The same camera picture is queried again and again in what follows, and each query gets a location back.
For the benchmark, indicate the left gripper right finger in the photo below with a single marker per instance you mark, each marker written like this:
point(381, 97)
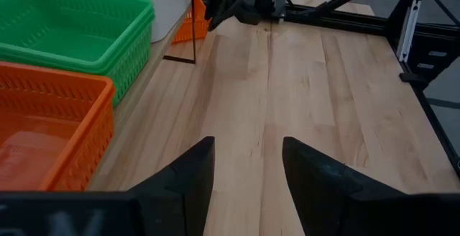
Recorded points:
point(320, 200)

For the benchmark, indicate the wooden shelf black metal legs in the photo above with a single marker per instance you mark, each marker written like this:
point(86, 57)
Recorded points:
point(138, 85)

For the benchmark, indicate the silver frame bracket strip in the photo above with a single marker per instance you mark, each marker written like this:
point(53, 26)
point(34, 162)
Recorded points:
point(408, 31)

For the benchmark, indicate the orange plastic basket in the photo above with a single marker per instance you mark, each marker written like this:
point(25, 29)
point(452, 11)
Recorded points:
point(36, 139)
point(90, 149)
point(183, 32)

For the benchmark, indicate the white plastic bin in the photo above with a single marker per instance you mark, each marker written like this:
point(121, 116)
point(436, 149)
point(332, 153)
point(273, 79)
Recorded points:
point(165, 13)

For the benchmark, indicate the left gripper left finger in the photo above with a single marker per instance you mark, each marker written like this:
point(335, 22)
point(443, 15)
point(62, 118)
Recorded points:
point(179, 200)

